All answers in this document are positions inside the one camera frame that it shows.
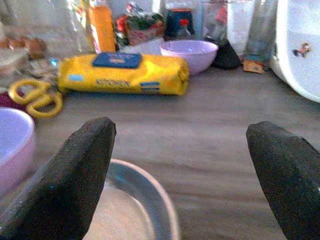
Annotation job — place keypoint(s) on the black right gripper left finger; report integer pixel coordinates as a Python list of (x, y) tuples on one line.
[(62, 190)]

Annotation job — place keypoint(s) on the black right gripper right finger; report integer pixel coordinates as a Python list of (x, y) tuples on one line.
[(290, 180)]

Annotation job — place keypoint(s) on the large purple plastic bowl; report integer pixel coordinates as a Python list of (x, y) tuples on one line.
[(15, 150)]

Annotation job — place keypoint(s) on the shallow stainless steel bowl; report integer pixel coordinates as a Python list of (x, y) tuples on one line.
[(150, 197)]

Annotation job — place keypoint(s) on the maroon cloth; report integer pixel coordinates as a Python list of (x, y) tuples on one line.
[(6, 102)]

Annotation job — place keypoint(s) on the small orange box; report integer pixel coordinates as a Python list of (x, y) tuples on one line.
[(253, 66)]

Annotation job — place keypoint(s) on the yellow wipes pack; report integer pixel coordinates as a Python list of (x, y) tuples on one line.
[(120, 77)]

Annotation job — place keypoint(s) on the small black pouch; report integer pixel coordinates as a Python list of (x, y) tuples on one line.
[(226, 58)]

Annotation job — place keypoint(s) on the white kitchen food processor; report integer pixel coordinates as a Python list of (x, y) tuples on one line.
[(297, 37)]

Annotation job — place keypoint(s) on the brown egg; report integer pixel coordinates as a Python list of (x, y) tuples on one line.
[(17, 43), (35, 47), (4, 42)]

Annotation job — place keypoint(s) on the small purple plastic bowl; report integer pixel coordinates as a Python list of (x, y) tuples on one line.
[(190, 56)]

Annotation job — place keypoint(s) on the white plastic bag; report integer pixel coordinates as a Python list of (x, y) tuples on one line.
[(240, 25)]

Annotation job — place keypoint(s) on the orange squeeze bottle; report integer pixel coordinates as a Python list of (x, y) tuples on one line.
[(101, 27)]

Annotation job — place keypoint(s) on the clear plastic bag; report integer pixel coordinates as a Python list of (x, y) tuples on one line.
[(213, 22)]

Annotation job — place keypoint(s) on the red green snack bag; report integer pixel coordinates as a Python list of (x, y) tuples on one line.
[(141, 27)]

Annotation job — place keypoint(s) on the dark jar blue label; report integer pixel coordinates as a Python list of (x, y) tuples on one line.
[(178, 22)]

